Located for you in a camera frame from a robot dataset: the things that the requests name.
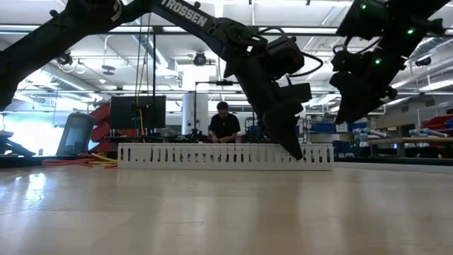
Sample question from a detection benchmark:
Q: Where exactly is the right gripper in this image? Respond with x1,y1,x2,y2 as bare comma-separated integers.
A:
328,38,406,125

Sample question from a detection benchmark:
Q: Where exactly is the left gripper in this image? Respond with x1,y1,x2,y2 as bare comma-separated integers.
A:
223,52,305,162

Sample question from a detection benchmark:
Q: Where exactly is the white perforated cable raceway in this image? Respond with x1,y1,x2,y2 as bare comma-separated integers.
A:
117,142,335,171

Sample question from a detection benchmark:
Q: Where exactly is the yellow cable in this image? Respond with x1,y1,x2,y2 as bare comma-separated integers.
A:
87,152,119,167

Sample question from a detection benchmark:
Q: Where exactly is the blue bin shelf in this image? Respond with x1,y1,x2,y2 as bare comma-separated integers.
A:
304,122,371,157

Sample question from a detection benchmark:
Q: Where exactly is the wooden top workbench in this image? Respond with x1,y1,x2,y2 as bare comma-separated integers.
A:
367,137,453,159

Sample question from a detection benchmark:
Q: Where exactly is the person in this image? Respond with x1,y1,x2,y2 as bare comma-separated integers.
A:
208,101,241,144

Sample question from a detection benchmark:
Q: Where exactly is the red and blue bin rack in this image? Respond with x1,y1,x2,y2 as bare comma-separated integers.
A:
420,113,453,132

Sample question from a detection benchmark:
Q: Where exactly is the black monitor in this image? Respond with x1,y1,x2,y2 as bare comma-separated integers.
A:
110,95,166,130

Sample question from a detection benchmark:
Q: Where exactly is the red machine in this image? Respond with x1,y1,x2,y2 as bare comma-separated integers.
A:
88,102,141,154

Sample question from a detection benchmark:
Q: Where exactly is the grey chair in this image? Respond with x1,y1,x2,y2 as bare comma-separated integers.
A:
56,112,99,157

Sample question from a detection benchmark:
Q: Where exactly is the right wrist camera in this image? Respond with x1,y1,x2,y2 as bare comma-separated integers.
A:
331,49,358,72

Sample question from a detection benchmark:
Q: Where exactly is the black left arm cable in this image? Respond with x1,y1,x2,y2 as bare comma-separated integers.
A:
257,26,325,79

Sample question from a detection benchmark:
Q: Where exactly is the black rectangular stand frame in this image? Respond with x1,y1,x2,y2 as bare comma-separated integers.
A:
193,79,256,140

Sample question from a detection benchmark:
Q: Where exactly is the black frame-mounted device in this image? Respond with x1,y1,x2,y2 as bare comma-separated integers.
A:
55,50,74,67

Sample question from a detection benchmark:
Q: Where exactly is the black angled frame bracket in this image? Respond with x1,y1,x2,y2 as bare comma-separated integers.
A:
0,130,36,159

